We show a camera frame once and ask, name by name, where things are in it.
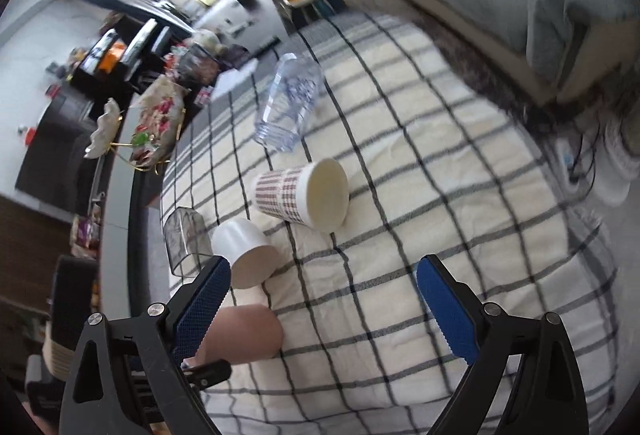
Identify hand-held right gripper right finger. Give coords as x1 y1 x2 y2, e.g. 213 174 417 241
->
416 255 598 435

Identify black cabinet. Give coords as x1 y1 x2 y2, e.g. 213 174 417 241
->
15 90 103 218

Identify checked tablecloth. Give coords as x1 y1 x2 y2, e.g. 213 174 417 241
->
160 12 623 435

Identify clear glass cup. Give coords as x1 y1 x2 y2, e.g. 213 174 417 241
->
163 209 213 277

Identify pink cup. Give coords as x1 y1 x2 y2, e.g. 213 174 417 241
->
194 303 285 364

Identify white paper sheet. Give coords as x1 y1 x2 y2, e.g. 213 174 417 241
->
214 59 261 96

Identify black boxes on counter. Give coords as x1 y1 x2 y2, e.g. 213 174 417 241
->
67 17 173 93

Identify black cable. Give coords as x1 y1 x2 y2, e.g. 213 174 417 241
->
567 117 603 183

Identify plaid paper cup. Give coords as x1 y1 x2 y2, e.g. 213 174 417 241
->
254 158 349 233

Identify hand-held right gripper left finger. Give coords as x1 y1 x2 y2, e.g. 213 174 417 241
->
59 256 233 435

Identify white paper cup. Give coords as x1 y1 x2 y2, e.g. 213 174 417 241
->
210 218 282 290

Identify clear plastic cup blue print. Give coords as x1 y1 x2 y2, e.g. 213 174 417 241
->
254 53 324 152

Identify floral snack tray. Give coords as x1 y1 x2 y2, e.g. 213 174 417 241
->
129 77 193 172

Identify stack of beige paper cups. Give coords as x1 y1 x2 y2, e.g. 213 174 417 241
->
41 322 77 382

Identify white shell dish gold stand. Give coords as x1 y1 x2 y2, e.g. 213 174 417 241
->
82 98 124 160

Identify white shoes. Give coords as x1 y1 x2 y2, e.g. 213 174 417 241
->
594 105 637 206

